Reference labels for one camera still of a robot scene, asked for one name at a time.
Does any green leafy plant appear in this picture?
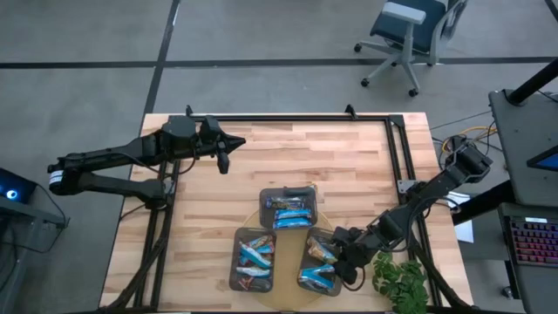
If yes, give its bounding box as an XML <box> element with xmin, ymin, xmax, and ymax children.
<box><xmin>371</xmin><ymin>250</ymin><xmax>431</xmax><ymax>314</ymax></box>

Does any clear grey plastic tray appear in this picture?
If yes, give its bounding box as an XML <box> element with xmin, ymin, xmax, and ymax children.
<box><xmin>295</xmin><ymin>225</ymin><xmax>351</xmax><ymax>297</ymax></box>
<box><xmin>228</xmin><ymin>225</ymin><xmax>278</xmax><ymax>293</ymax></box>
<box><xmin>258</xmin><ymin>186</ymin><xmax>319</xmax><ymax>231</ymax></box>

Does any grey office chair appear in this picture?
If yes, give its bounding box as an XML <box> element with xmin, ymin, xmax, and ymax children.
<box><xmin>353</xmin><ymin>0</ymin><xmax>469</xmax><ymax>98</ymax></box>

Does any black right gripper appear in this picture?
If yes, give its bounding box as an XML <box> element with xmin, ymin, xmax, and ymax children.
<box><xmin>330</xmin><ymin>225</ymin><xmax>381</xmax><ymax>285</ymax></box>

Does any yellow cable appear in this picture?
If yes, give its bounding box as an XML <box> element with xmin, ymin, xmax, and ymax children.
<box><xmin>440</xmin><ymin>125</ymin><xmax>498</xmax><ymax>154</ymax></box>

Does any red yellow granola bar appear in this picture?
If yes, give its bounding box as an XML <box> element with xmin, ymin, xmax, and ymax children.
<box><xmin>245</xmin><ymin>235</ymin><xmax>272</xmax><ymax>250</ymax></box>

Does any computer with blue light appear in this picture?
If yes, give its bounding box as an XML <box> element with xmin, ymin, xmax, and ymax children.
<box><xmin>0</xmin><ymin>167</ymin><xmax>38</xmax><ymax>204</ymax></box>

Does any backlit black keyboard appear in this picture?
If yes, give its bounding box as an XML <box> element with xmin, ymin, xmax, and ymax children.
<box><xmin>507</xmin><ymin>216</ymin><xmax>558</xmax><ymax>268</ymax></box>

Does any purple yellow granola bar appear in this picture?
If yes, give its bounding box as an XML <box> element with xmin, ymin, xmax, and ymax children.
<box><xmin>265</xmin><ymin>196</ymin><xmax>302</xmax><ymax>210</ymax></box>

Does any blue lit screen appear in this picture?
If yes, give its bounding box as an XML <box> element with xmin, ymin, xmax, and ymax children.
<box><xmin>526</xmin><ymin>146</ymin><xmax>558</xmax><ymax>173</ymax></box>

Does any light blue granola bar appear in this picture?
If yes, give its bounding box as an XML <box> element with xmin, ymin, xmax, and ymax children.
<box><xmin>238</xmin><ymin>242</ymin><xmax>273</xmax><ymax>270</ymax></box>

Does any bright blue granola bar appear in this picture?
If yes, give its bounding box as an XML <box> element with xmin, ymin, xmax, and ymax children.
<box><xmin>273</xmin><ymin>208</ymin><xmax>313</xmax><ymax>221</ymax></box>

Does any black pole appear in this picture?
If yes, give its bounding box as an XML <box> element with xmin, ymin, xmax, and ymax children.
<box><xmin>507</xmin><ymin>58</ymin><xmax>558</xmax><ymax>106</ymax></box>

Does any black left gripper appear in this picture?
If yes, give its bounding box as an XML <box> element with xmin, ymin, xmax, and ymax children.
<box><xmin>195</xmin><ymin>130</ymin><xmax>248</xmax><ymax>175</ymax></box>

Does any black metal table frame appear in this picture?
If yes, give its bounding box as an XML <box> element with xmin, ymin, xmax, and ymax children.
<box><xmin>99</xmin><ymin>104</ymin><xmax>474</xmax><ymax>314</ymax></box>

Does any grey side desk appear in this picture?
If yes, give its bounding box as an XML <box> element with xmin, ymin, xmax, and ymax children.
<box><xmin>487</xmin><ymin>89</ymin><xmax>558</xmax><ymax>208</ymax></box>

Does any grey metal stand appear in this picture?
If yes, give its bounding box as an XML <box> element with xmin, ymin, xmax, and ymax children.
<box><xmin>0</xmin><ymin>195</ymin><xmax>71</xmax><ymax>314</ymax></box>

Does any white paper sheet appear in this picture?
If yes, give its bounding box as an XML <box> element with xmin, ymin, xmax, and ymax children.
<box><xmin>446</xmin><ymin>191</ymin><xmax>475</xmax><ymax>244</ymax></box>

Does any green yellow granola bar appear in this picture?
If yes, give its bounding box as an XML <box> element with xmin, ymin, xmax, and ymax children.
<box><xmin>306</xmin><ymin>236</ymin><xmax>339</xmax><ymax>266</ymax></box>

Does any black diagonal beam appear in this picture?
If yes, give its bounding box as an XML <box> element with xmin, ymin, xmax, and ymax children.
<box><xmin>451</xmin><ymin>180</ymin><xmax>516</xmax><ymax>227</ymax></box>

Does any white silver granola bar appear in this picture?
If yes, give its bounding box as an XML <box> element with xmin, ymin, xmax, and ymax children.
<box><xmin>235</xmin><ymin>266</ymin><xmax>272</xmax><ymax>279</ymax></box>

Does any grey keyboard desk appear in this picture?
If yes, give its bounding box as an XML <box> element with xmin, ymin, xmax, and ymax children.
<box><xmin>498</xmin><ymin>202</ymin><xmax>558</xmax><ymax>314</ymax></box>

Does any black power adapter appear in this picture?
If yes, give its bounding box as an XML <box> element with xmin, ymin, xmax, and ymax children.
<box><xmin>447</xmin><ymin>133</ymin><xmax>467</xmax><ymax>152</ymax></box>

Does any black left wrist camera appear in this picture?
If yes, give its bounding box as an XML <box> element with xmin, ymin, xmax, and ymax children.
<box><xmin>199</xmin><ymin>114</ymin><xmax>222</xmax><ymax>141</ymax></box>

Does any round woven straw placemat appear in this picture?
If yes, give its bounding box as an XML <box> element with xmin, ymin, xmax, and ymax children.
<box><xmin>242</xmin><ymin>208</ymin><xmax>337</xmax><ymax>311</ymax></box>

